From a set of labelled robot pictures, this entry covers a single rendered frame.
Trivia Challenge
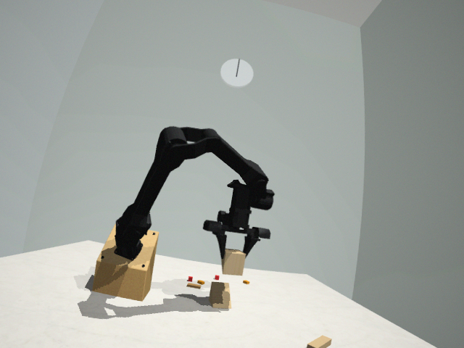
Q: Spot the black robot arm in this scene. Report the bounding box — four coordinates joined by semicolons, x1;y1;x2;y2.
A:
114;126;275;261

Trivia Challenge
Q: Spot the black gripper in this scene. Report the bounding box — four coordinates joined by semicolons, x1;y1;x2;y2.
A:
203;204;270;259

